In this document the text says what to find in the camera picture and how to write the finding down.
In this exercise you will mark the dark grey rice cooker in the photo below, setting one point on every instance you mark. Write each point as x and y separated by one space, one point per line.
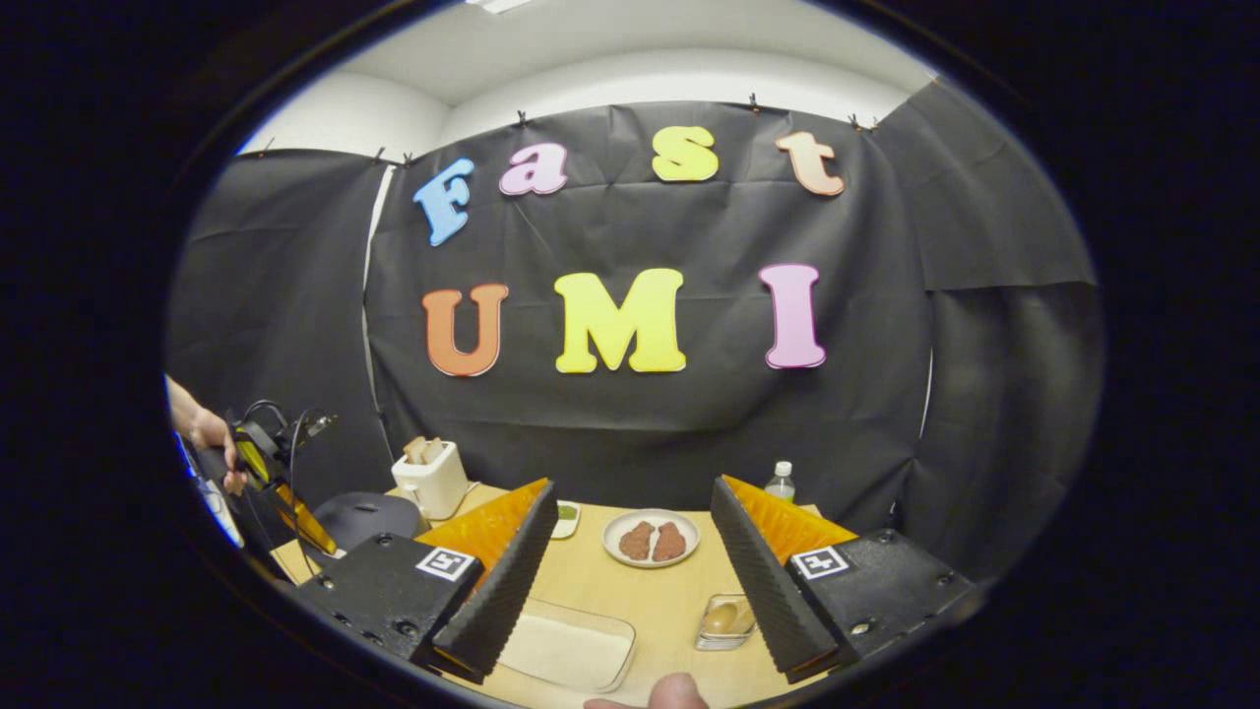
369 514

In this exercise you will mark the white toaster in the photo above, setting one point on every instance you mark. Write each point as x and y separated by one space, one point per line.
433 483

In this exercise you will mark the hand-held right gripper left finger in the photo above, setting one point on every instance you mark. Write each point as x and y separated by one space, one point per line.
502 591

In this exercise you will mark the long ceiling light panel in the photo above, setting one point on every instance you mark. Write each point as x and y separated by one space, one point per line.
497 4

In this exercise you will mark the green drink bottle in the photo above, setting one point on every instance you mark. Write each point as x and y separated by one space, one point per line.
781 484

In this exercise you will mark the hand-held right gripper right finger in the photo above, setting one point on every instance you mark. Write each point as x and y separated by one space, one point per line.
768 591

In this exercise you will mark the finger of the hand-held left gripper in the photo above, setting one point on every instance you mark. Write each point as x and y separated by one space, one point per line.
307 527

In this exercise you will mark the wooden spoon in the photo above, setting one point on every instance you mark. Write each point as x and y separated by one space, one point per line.
724 618

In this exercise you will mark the clear glass tray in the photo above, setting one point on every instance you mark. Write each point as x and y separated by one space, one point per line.
615 635

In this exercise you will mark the row of black cloth clips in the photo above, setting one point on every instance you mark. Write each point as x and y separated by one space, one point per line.
521 119

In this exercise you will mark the white round plate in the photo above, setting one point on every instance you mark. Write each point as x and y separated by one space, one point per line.
650 517

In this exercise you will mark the brown meat piece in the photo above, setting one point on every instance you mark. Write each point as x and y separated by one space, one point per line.
670 542
637 542

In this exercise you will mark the black backdrop cloth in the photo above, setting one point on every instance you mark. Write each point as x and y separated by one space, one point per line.
640 433

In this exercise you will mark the toast slice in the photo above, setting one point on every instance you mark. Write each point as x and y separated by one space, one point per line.
416 449
435 447

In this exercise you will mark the white divided bean dish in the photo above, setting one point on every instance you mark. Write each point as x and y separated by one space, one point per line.
567 514

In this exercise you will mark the white rice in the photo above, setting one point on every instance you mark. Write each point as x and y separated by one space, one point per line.
566 652

